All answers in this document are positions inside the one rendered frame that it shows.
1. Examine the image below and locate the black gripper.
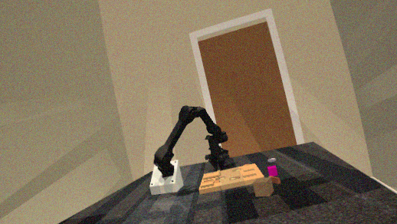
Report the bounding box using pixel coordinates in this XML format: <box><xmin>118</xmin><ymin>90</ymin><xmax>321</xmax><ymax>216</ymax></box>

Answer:
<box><xmin>205</xmin><ymin>145</ymin><xmax>230</xmax><ymax>170</ymax></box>

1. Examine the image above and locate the magenta block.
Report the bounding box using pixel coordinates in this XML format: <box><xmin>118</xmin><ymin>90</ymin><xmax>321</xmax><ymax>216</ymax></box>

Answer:
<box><xmin>267</xmin><ymin>166</ymin><xmax>278</xmax><ymax>176</ymax></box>

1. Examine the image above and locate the tan cube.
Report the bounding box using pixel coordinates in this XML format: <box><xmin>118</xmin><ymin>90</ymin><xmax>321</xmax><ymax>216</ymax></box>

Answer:
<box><xmin>253</xmin><ymin>177</ymin><xmax>274</xmax><ymax>196</ymax></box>

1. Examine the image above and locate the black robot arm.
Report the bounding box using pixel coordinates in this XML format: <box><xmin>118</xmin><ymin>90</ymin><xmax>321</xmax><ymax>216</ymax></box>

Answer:
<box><xmin>154</xmin><ymin>106</ymin><xmax>228</xmax><ymax>177</ymax></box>

